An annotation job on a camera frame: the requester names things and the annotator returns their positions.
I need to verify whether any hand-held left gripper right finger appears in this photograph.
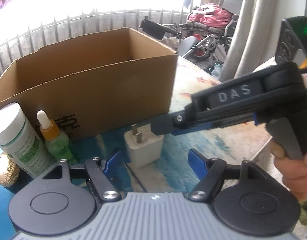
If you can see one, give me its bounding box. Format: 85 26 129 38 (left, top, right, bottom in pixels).
189 149 268 202

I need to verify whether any white bottle with green label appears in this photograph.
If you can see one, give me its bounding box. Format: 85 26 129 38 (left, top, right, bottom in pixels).
0 104 54 178

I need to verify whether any light grey curtain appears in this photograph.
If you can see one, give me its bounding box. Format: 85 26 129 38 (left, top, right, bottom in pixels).
225 0 306 83

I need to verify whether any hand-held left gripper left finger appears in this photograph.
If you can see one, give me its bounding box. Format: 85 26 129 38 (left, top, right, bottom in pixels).
42 149 122 203

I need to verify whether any pink clothing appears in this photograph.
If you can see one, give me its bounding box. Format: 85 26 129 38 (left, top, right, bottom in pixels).
189 2 234 27

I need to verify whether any wheelchair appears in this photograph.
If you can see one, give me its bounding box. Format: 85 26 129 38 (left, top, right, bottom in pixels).
138 0 240 63

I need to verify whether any grey padded seat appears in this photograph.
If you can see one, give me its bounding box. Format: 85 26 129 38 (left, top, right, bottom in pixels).
181 36 197 56

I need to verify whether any white charger plug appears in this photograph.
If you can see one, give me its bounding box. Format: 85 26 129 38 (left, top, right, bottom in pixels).
124 124 165 169

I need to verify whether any copper round jar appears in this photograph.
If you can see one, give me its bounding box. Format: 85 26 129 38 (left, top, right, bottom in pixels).
0 152 20 188

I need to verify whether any green dropper bottle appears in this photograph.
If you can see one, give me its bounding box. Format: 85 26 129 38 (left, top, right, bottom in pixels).
36 110 78 163

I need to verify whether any brown cardboard box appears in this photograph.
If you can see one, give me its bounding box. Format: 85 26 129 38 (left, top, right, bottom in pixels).
0 27 178 143

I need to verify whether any person's right hand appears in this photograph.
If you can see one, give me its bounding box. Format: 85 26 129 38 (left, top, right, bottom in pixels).
271 140 307 203

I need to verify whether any metal balcony railing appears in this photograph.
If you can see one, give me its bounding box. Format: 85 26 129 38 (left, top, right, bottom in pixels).
0 7 187 80

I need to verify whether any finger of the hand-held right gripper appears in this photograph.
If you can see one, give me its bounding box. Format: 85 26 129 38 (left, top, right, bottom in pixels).
150 109 257 136

